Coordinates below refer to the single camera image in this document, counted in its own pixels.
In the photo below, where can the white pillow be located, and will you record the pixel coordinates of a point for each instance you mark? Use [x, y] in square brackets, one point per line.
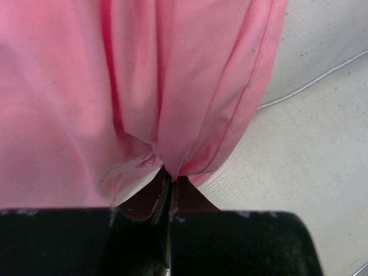
[318, 38]

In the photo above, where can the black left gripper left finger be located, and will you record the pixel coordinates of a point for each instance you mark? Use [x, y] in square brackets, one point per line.
[149, 203]

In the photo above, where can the pink floral pillowcase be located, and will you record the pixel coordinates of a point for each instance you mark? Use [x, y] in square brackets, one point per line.
[95, 95]

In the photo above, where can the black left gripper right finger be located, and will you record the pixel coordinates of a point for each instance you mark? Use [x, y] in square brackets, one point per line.
[185, 197]

